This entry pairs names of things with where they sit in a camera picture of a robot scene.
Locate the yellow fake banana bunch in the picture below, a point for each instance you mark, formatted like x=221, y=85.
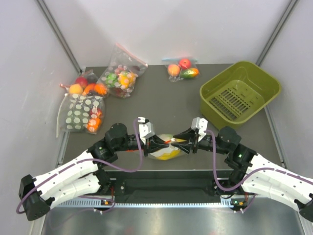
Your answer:
x=176, y=151

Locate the olive green plastic basket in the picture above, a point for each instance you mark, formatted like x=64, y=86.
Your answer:
x=236, y=94

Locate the fake red apple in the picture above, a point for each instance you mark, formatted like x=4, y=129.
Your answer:
x=185, y=63

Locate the white-dotted bag with fruit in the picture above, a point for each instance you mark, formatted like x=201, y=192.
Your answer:
x=80, y=113

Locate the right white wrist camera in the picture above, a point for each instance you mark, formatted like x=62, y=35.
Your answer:
x=199, y=125

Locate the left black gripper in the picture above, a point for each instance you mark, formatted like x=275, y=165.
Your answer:
x=150, y=147

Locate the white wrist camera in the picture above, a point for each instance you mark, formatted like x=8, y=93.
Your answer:
x=199, y=125
x=146, y=129

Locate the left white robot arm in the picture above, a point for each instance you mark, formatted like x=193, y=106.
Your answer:
x=84, y=174

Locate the fake green red mango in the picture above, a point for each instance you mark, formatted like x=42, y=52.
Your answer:
x=189, y=73

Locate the pink-zip dotted bag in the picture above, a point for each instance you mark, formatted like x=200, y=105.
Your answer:
x=124, y=69

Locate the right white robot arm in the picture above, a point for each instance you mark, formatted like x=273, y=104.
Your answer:
x=250, y=170

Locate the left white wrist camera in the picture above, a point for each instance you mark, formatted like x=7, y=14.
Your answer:
x=146, y=129

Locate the fake peach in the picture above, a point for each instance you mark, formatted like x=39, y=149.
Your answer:
x=174, y=70

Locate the grey slotted cable duct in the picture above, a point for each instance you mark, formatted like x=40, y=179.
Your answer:
x=101, y=204

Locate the blue-zip bag with fruit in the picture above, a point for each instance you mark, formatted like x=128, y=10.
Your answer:
x=168, y=61

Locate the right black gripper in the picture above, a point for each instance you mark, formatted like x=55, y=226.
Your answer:
x=191, y=135

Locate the left clear fruit bag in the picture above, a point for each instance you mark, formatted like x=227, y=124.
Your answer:
x=86, y=84

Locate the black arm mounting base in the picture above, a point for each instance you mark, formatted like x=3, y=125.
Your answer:
x=164, y=187

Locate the red-zip bag with food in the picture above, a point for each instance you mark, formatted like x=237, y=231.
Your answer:
x=167, y=153

